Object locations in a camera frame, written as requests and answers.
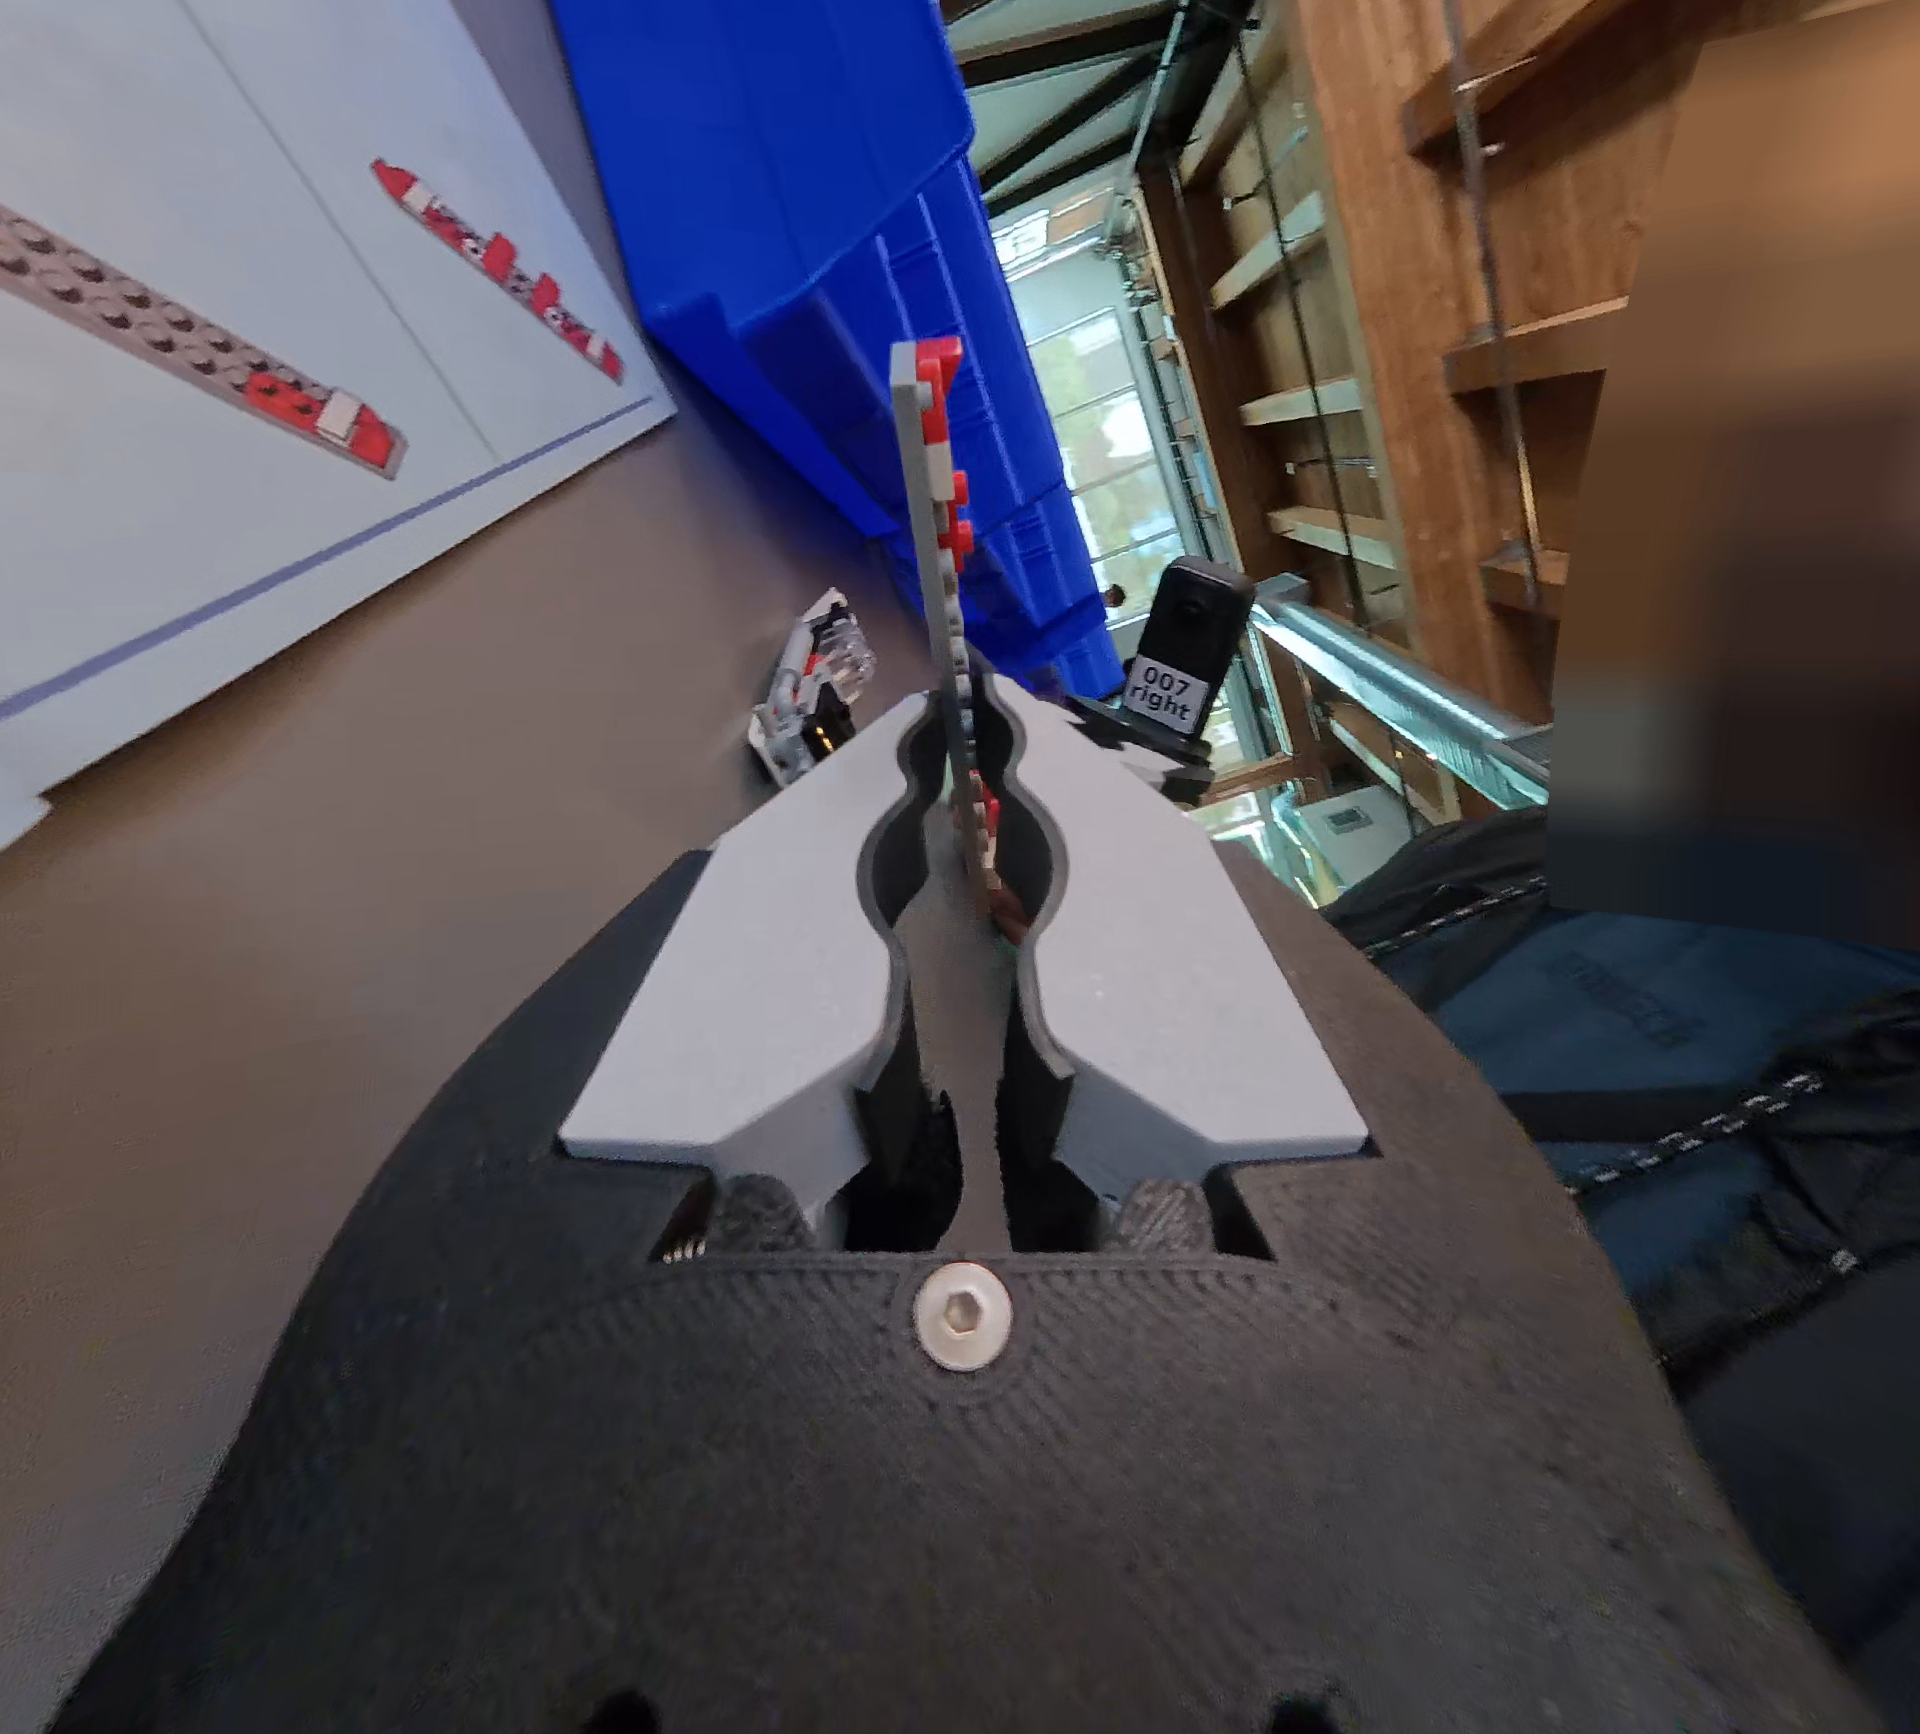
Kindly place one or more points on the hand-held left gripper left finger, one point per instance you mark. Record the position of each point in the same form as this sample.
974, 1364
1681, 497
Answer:
721, 999

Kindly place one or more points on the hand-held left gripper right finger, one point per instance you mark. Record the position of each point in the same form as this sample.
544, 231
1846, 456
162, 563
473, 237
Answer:
1184, 999

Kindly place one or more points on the long grey brick plate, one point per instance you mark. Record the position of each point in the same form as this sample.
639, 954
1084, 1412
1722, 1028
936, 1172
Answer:
922, 489

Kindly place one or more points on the large blue plastic bin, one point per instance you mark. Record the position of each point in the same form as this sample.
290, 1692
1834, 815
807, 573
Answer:
1051, 608
721, 39

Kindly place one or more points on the white ceiling air vent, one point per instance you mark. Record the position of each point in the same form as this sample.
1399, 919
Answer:
1351, 826

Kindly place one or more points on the grey black brick model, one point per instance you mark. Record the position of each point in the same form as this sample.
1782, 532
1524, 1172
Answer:
803, 698

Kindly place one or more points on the person's dark clothing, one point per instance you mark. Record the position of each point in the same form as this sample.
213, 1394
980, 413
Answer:
1724, 1238

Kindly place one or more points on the white instruction sheet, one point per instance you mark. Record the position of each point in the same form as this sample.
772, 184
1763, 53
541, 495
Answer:
225, 339

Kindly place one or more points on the silver ventilation duct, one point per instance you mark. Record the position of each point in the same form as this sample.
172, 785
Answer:
1395, 698

